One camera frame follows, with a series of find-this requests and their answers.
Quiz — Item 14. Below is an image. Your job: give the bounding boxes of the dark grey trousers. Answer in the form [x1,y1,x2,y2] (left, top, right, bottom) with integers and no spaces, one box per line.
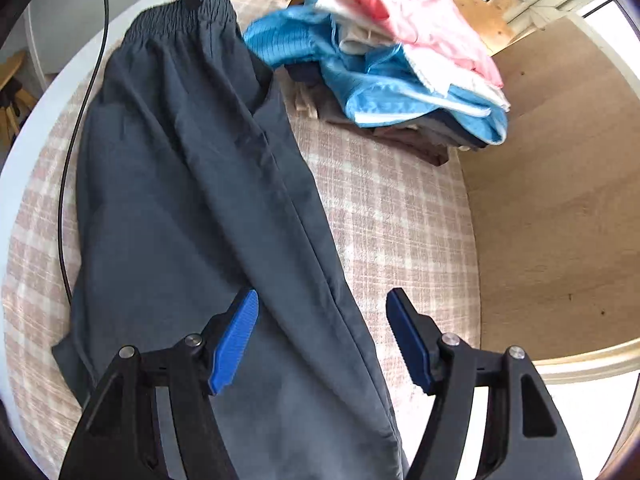
[52,0,406,479]

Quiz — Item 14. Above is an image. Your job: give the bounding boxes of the dark brown folded clothes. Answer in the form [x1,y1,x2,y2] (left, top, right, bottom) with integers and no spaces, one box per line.
[285,62,488,167]

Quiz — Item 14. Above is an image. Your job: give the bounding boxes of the white shirt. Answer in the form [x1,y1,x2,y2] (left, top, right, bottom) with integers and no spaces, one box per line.
[314,0,510,112]

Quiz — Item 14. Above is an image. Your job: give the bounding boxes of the large brown wooden board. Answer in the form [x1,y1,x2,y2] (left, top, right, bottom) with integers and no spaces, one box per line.
[461,18,639,359]

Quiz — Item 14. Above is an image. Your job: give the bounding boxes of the light blue garment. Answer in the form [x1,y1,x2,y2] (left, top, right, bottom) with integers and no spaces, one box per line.
[244,0,508,145]

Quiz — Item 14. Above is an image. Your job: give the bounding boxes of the wooden stool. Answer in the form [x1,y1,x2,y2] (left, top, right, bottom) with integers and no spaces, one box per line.
[0,51,37,148]

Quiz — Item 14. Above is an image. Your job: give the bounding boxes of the pink shirt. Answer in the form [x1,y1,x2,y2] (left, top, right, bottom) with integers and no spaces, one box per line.
[347,0,503,88]

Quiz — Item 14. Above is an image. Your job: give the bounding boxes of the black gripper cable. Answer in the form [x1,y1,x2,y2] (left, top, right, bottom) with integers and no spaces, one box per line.
[55,0,112,309]

